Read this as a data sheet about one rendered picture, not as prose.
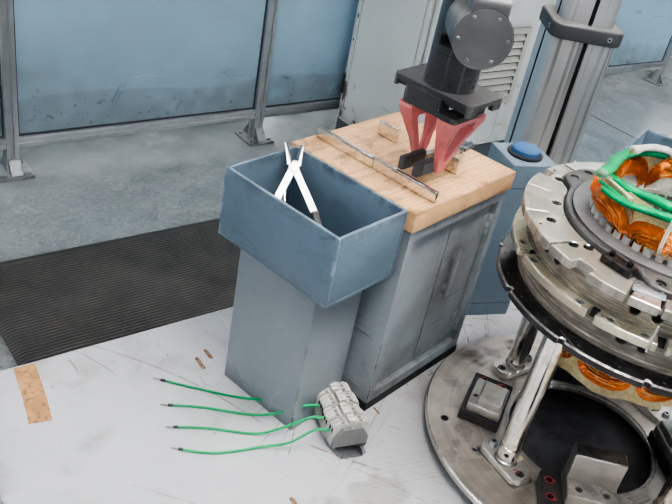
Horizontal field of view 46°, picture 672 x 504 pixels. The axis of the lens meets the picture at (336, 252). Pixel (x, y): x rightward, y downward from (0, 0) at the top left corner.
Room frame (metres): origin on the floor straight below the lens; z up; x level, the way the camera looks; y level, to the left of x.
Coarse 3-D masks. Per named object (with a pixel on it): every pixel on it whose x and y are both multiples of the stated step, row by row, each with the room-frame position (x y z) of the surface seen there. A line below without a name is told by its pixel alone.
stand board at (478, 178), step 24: (384, 120) 0.96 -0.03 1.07; (312, 144) 0.85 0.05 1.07; (360, 144) 0.88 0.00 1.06; (384, 144) 0.89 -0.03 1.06; (408, 144) 0.90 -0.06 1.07; (432, 144) 0.92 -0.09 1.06; (336, 168) 0.80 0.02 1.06; (360, 168) 0.81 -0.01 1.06; (408, 168) 0.84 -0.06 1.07; (480, 168) 0.88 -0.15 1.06; (504, 168) 0.89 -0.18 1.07; (384, 192) 0.77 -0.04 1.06; (408, 192) 0.78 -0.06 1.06; (456, 192) 0.80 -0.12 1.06; (480, 192) 0.83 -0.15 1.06; (408, 216) 0.74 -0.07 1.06; (432, 216) 0.76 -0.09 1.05
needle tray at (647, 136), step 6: (642, 132) 1.12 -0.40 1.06; (648, 132) 1.13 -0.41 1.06; (654, 132) 1.13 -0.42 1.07; (636, 138) 1.09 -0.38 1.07; (642, 138) 1.12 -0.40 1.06; (648, 138) 1.13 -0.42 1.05; (654, 138) 1.12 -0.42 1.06; (660, 138) 1.12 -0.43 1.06; (666, 138) 1.12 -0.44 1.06; (630, 144) 1.06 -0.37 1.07; (636, 144) 1.09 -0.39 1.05; (642, 144) 1.13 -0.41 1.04; (660, 144) 1.12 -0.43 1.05; (666, 144) 1.12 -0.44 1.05
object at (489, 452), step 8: (488, 440) 0.70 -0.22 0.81; (488, 448) 0.68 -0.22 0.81; (496, 448) 0.69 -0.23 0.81; (488, 456) 0.67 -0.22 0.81; (496, 464) 0.66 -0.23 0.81; (520, 464) 0.67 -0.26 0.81; (504, 472) 0.65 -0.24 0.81; (512, 472) 0.65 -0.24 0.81; (528, 472) 0.66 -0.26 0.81; (512, 480) 0.64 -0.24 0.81; (520, 480) 0.64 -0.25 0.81; (528, 480) 0.65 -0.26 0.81
